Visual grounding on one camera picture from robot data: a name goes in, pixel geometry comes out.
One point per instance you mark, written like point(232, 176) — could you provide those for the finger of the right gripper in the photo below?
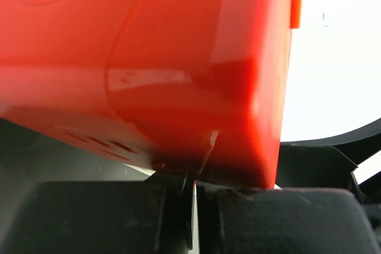
point(326, 162)

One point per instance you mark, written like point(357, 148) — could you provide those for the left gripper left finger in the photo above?
point(150, 216)

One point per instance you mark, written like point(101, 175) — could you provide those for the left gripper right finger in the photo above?
point(282, 221)

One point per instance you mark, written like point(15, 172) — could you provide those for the red cube plug adapter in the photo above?
point(186, 87)

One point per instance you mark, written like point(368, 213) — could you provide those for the cream power strip red sockets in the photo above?
point(145, 171)

